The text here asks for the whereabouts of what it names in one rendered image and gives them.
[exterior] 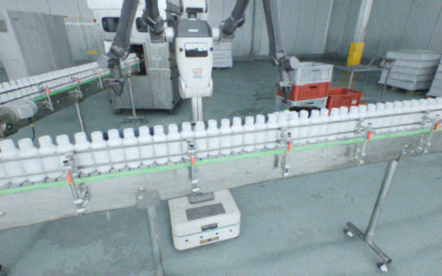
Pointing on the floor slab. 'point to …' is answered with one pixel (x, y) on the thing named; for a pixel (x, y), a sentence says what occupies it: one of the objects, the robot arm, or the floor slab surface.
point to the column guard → (354, 53)
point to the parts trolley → (364, 78)
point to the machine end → (165, 86)
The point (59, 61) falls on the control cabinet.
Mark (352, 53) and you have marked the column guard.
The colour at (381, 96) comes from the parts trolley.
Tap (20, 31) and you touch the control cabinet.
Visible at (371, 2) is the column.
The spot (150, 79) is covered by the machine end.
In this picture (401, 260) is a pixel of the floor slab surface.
